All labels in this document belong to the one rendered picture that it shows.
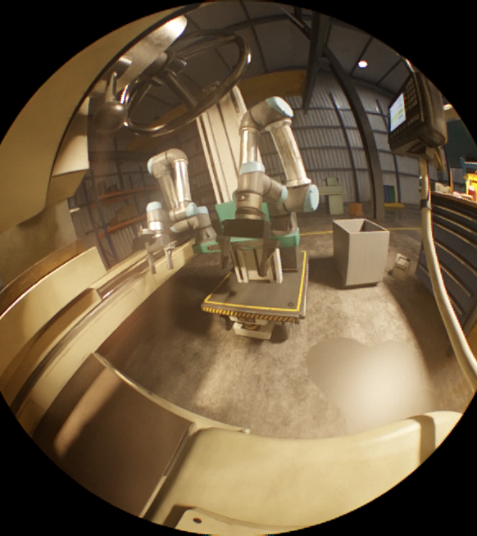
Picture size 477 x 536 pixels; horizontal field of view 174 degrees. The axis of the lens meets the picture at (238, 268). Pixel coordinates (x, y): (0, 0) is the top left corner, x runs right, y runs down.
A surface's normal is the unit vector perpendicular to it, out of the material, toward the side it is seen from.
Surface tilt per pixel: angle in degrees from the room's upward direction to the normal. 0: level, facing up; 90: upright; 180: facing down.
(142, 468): 0
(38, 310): 90
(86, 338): 90
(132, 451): 0
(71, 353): 90
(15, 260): 90
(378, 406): 0
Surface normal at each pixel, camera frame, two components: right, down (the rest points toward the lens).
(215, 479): -0.22, -0.88
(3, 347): 0.93, -0.08
